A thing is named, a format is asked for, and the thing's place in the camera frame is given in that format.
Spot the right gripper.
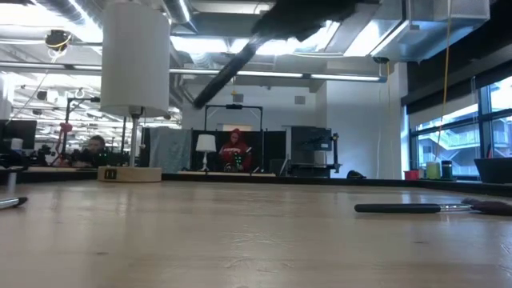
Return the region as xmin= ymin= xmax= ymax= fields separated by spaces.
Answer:
xmin=250 ymin=0 xmax=360 ymax=42

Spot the fan makeup brush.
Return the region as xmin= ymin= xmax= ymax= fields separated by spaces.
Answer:
xmin=193 ymin=38 xmax=267 ymax=110

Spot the maroon powder makeup brush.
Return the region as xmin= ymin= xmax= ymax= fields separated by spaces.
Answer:
xmin=353 ymin=197 xmax=512 ymax=218

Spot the long ceiling light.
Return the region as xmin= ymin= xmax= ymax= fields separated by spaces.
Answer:
xmin=0 ymin=59 xmax=387 ymax=84

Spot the black equipment cart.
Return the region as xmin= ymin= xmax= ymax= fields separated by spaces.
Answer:
xmin=284 ymin=125 xmax=343 ymax=178

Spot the black partition panel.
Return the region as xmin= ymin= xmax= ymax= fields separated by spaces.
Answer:
xmin=190 ymin=129 xmax=287 ymax=174

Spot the person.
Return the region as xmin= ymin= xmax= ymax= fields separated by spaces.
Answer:
xmin=73 ymin=134 xmax=110 ymax=168
xmin=218 ymin=127 xmax=254 ymax=173

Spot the small white table lamp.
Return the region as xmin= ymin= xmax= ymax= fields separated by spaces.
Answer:
xmin=194 ymin=133 xmax=218 ymax=173

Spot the white shade wooden-base lamp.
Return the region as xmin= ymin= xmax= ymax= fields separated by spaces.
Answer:
xmin=97 ymin=0 xmax=172 ymax=184

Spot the grey-green cloth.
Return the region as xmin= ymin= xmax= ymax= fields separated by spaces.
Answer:
xmin=147 ymin=126 xmax=194 ymax=174

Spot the light green cup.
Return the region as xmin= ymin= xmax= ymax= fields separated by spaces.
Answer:
xmin=425 ymin=160 xmax=442 ymax=181

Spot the dark green cup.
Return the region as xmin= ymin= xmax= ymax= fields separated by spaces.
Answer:
xmin=440 ymin=159 xmax=454 ymax=181

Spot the black laptop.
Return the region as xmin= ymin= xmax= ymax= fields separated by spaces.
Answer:
xmin=473 ymin=156 xmax=512 ymax=185

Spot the black monitor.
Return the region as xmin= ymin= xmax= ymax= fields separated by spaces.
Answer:
xmin=0 ymin=119 xmax=38 ymax=151

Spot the silver pen at left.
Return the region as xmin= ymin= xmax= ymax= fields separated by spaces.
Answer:
xmin=0 ymin=195 xmax=30 ymax=211

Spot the black gantry frame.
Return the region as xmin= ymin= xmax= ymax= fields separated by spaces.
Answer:
xmin=202 ymin=103 xmax=265 ymax=173

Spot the silver ceiling duct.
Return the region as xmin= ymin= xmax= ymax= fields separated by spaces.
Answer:
xmin=370 ymin=0 xmax=492 ymax=64

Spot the black ceiling cable reel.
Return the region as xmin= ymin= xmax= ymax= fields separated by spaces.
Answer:
xmin=43 ymin=28 xmax=73 ymax=53

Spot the grey metal post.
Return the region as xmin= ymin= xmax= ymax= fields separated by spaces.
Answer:
xmin=6 ymin=167 xmax=19 ymax=197

